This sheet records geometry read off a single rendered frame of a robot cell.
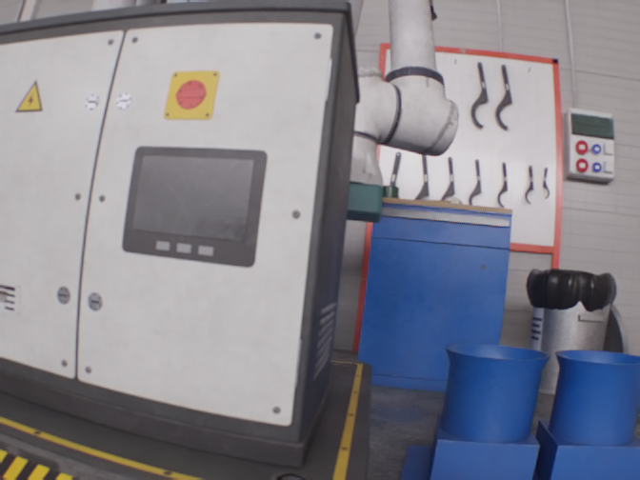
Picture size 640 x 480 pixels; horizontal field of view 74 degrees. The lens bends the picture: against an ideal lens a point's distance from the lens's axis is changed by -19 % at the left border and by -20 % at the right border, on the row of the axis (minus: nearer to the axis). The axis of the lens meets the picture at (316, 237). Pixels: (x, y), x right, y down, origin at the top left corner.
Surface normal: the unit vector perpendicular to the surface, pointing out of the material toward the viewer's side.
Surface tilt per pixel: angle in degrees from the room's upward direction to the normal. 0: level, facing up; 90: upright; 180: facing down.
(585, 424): 90
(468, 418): 90
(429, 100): 80
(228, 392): 90
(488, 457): 90
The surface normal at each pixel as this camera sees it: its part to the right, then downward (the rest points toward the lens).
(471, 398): -0.73, -0.12
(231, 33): -0.11, -0.08
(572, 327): -0.37, -0.05
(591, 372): -0.70, 0.33
